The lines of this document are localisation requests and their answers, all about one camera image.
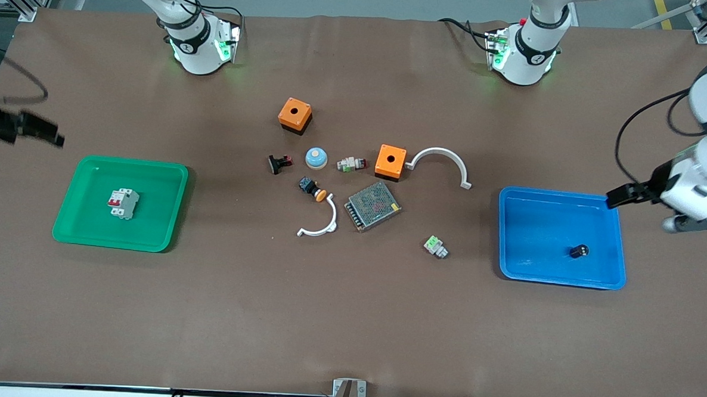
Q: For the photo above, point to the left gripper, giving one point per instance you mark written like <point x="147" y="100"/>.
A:
<point x="653" y="183"/>

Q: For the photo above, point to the white circuit breaker red switch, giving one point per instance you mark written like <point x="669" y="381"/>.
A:
<point x="124" y="203"/>

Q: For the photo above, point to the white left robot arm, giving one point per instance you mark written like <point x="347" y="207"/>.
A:
<point x="530" y="57"/>

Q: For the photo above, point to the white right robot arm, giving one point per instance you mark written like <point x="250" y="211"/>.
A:
<point x="196" y="48"/>

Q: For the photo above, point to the blue plastic tray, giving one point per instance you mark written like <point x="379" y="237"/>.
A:
<point x="543" y="236"/>

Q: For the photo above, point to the green plastic tray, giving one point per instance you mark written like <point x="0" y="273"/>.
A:
<point x="150" y="213"/>

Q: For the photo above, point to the green white terminal block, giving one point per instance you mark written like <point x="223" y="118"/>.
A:
<point x="435" y="246"/>

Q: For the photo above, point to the orange button box black base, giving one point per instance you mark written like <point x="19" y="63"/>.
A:
<point x="390" y="161"/>
<point x="295" y="115"/>

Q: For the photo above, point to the metal mesh power supply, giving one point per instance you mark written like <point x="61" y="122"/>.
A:
<point x="373" y="206"/>

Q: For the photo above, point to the blue white round button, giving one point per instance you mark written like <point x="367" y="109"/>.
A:
<point x="316" y="157"/>

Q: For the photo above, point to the black push button orange head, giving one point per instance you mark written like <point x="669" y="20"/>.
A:
<point x="312" y="188"/>

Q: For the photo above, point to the white red green contact block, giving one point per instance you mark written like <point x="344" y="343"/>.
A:
<point x="351" y="163"/>

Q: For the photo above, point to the black red switch part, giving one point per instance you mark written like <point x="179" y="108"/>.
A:
<point x="279" y="162"/>

